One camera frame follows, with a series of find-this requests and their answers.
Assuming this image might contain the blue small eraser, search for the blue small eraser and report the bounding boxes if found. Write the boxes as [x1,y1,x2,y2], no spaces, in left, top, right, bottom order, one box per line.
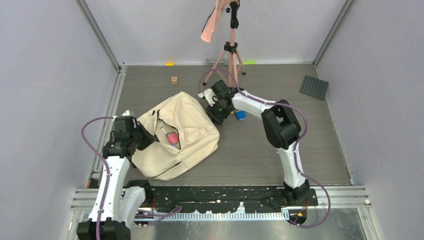
[234,110,246,121]

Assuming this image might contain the pink eraser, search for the pink eraser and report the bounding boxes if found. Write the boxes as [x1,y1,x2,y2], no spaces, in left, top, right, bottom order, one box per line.
[166,132,179,145]

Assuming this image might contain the beige canvas backpack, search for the beige canvas backpack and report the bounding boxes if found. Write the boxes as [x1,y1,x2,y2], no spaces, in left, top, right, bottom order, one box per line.
[132,91,220,181]

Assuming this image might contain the blue capped white marker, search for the blue capped white marker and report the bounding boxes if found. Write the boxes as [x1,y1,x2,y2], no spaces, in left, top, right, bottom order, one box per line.
[160,127,179,149]

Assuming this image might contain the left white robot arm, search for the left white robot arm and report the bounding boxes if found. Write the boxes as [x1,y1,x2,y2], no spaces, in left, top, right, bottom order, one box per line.
[76,110,157,240]

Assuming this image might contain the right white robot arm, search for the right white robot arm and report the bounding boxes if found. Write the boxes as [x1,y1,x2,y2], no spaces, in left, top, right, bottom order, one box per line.
[198,80,310,205]

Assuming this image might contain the green tape piece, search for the green tape piece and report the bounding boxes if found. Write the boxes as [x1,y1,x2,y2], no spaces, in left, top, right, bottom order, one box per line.
[243,61,256,65]

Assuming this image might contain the small wooden cube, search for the small wooden cube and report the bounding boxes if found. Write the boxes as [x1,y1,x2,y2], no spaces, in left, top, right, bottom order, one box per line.
[171,76,178,85]

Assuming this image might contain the pink tripod stand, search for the pink tripod stand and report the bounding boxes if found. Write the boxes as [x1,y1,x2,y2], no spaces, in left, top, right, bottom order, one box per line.
[212,0,246,87]

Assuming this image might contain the pink phone on tripod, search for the pink phone on tripod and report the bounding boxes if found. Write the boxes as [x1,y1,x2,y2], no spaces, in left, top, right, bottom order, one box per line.
[200,0,229,43]

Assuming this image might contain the dark grey studded plate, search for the dark grey studded plate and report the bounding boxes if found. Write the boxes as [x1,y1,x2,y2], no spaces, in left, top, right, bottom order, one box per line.
[299,75,329,101]

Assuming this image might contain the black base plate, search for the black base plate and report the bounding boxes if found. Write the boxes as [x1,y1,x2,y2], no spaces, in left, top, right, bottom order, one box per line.
[142,185,318,214]

